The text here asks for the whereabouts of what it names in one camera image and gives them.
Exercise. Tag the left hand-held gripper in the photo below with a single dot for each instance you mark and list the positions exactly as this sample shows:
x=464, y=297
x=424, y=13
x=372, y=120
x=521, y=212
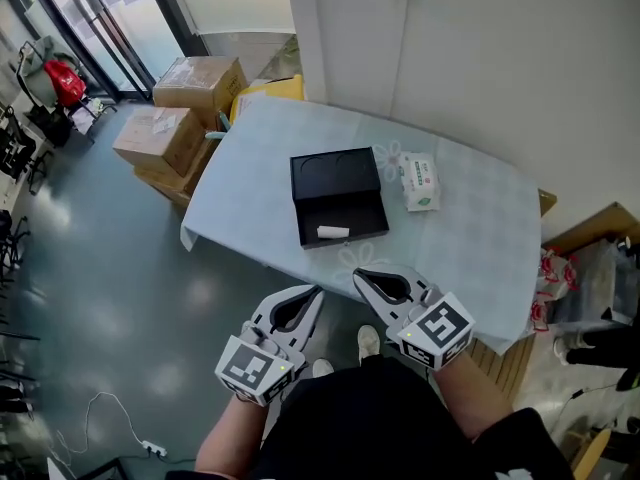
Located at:
x=252, y=370

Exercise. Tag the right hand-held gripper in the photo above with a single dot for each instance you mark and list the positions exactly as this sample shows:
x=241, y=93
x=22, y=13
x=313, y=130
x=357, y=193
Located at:
x=440, y=330

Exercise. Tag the small white cylinder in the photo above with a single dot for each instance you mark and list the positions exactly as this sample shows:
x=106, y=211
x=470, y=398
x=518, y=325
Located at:
x=334, y=232

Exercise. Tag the black box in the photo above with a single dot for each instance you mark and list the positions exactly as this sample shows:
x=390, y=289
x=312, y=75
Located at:
x=335, y=178

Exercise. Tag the person's right forearm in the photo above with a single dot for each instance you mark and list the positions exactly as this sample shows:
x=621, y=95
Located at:
x=470, y=398

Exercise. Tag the person's left forearm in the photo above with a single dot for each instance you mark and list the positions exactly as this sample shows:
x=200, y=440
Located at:
x=230, y=443

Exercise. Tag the open brown cardboard box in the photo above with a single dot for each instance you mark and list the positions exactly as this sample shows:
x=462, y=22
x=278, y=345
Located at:
x=590, y=228

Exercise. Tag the cardboard box with white label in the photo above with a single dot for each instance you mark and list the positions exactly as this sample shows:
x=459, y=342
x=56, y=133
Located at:
x=150, y=138

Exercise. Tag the large taped cardboard box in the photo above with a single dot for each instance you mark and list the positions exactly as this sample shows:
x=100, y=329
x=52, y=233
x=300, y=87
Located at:
x=195, y=83

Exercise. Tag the person's left white shoe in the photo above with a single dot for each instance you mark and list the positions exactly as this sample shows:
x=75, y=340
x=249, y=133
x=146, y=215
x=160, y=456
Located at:
x=322, y=368

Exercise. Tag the white wet wipes pack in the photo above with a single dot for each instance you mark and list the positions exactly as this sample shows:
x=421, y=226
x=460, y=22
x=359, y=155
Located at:
x=420, y=183

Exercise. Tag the light blue floral tablecloth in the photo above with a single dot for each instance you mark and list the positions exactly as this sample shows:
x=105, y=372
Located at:
x=250, y=193

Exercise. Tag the person's black clothing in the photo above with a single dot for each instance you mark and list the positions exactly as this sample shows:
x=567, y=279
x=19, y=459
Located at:
x=370, y=428

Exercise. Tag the plastic bag with red print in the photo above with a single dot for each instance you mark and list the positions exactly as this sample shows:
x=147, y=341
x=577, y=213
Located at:
x=552, y=278

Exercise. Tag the white power strip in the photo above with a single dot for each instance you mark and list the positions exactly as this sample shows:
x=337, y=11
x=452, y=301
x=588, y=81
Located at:
x=154, y=448

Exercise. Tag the yellow bag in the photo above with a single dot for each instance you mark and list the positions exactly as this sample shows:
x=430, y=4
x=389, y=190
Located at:
x=280, y=90

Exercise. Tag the black metal cart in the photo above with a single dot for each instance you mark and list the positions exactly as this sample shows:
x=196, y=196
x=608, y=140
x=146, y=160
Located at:
x=85, y=118

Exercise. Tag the black office chair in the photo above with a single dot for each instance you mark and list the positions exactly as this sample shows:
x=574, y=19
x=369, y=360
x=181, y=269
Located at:
x=20, y=148

